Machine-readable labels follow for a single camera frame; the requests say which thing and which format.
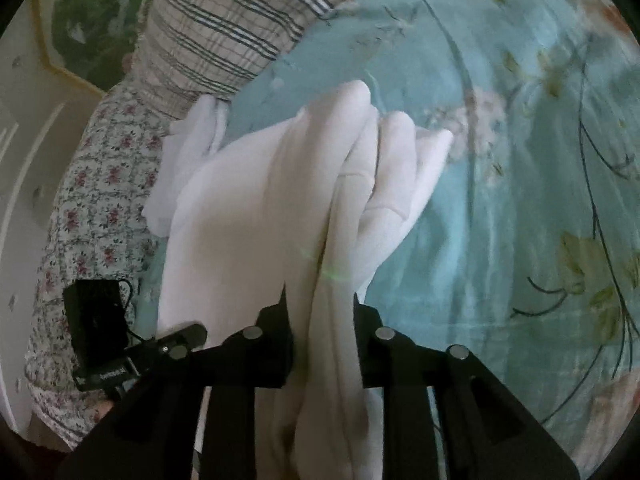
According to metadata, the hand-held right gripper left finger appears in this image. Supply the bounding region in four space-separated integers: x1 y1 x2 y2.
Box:
55 282 296 480

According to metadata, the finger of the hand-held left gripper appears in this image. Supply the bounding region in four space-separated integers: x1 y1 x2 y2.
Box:
127 323 208 362

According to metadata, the cream zip hoodie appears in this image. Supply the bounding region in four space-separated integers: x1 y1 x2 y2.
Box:
157 79 455 480

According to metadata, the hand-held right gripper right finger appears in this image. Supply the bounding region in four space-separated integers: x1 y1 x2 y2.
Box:
352 294 582 480

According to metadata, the white knit garment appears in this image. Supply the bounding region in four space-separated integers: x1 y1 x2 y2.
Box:
142 95 231 237

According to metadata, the green landscape picture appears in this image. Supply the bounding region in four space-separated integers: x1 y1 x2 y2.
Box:
31 0 163 97

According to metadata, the teal floral blanket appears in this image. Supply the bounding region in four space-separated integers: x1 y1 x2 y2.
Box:
135 0 640 467

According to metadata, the plaid pillow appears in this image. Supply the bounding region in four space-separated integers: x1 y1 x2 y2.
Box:
132 0 431 111

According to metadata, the white panelled headboard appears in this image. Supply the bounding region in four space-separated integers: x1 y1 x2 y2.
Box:
0 25 107 441

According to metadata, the pink floral bed sheet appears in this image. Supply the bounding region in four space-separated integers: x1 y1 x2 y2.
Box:
25 82 173 453

